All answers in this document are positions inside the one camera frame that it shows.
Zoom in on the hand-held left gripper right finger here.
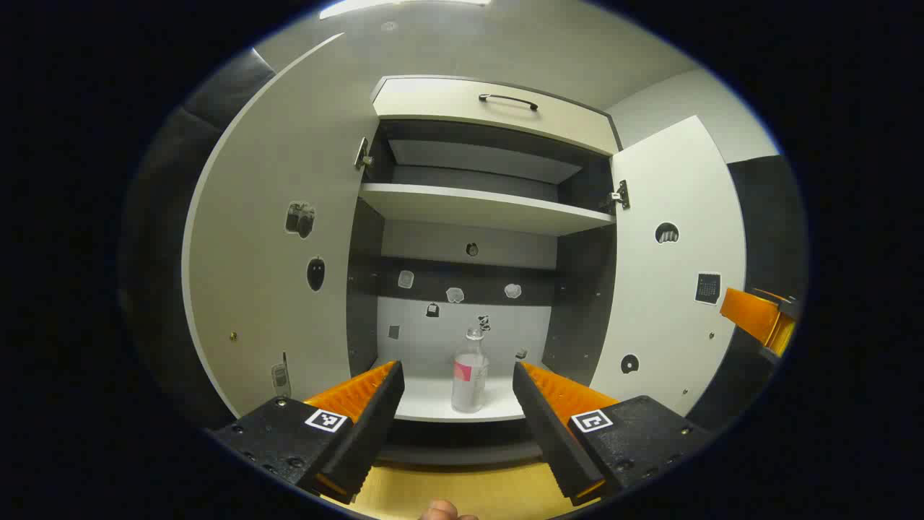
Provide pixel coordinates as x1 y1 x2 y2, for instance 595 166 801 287
511 360 717 508

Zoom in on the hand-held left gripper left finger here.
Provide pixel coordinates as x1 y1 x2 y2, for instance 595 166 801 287
204 360 406 506

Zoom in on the clear plastic bottle pink label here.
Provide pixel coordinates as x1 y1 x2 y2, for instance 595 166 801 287
451 326 489 414

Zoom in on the grey white cabinet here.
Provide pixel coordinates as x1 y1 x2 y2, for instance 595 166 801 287
345 74 623 467

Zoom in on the white cabinet top drawer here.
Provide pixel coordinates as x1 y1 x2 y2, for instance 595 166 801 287
370 74 620 156

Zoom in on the black backdrop cloth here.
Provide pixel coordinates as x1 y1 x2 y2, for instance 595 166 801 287
686 155 806 434
119 47 279 427

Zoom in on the ceiling light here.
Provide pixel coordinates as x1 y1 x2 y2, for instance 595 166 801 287
319 0 492 20

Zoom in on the black drawer handle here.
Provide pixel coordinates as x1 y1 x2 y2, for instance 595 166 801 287
478 92 539 112

